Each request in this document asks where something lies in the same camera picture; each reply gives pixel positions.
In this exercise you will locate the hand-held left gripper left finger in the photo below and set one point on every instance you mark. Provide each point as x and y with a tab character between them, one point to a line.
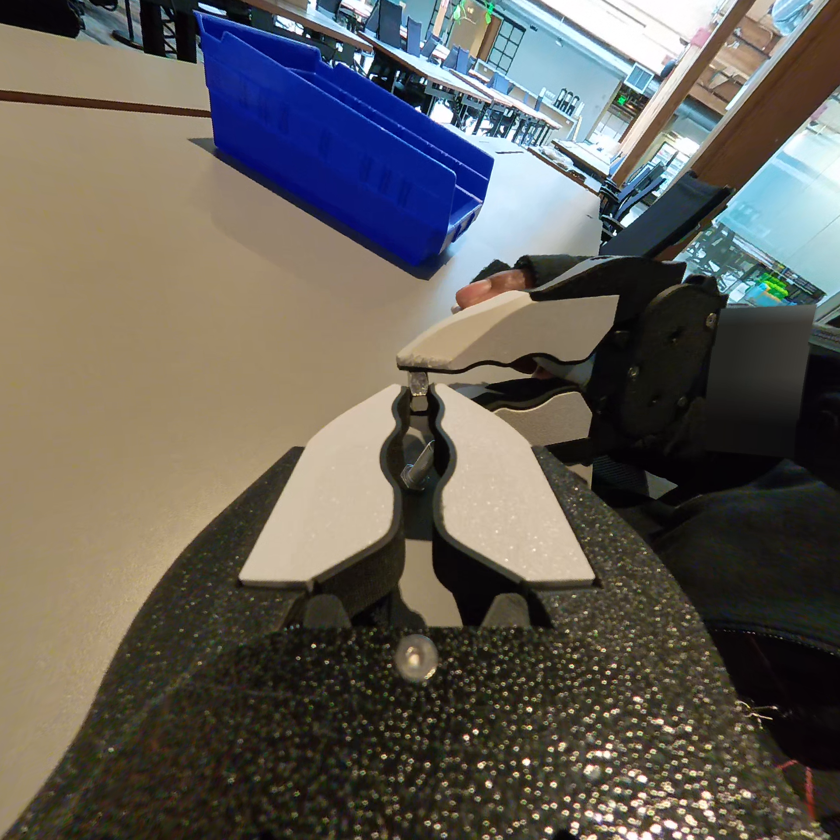
328	505

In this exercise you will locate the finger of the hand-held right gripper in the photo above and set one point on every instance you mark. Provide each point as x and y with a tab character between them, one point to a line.
512	328
558	420

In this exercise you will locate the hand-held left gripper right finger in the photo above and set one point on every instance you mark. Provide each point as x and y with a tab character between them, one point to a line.
512	518

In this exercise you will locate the metal bolt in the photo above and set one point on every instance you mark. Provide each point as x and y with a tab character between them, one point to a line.
417	469

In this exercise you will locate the metal hex nut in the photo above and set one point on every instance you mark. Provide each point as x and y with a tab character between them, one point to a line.
418	384

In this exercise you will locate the person's right hand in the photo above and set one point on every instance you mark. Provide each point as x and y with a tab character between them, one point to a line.
489	289

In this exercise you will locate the black office chair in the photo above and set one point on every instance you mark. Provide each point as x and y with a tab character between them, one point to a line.
676	210

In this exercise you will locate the glass partition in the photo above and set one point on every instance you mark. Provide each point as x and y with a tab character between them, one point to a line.
781	216

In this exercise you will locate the person's black jacket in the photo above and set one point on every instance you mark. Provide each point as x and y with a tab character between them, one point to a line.
754	544

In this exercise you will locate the row of office tables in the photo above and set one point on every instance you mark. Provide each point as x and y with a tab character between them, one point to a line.
472	92

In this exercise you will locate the blue plastic bin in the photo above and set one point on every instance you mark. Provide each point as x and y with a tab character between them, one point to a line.
341	144

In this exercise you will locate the thick wooden column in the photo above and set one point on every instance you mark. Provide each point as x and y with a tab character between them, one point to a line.
754	131

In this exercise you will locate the thin wooden column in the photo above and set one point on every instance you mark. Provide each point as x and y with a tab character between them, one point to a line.
682	85

